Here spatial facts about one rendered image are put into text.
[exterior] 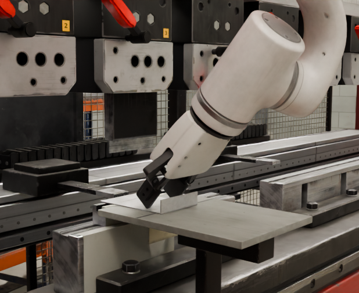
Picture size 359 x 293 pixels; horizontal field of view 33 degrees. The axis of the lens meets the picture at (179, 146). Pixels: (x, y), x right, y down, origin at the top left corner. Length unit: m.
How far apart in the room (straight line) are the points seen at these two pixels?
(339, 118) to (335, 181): 7.12
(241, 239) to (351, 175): 0.89
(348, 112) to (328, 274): 7.37
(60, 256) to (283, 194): 0.57
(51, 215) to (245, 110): 0.52
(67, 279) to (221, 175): 0.74
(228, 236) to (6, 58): 0.35
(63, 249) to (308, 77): 0.43
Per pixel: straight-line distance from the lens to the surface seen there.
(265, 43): 0.77
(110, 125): 0.95
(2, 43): 0.78
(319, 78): 0.84
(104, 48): 0.88
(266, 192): 1.35
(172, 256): 1.02
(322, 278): 1.28
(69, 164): 1.16
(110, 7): 0.86
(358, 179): 1.67
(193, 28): 1.04
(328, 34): 0.84
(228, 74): 0.80
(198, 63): 1.04
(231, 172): 1.62
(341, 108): 8.65
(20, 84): 0.79
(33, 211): 1.17
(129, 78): 0.92
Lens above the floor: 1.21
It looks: 7 degrees down
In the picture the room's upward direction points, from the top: straight up
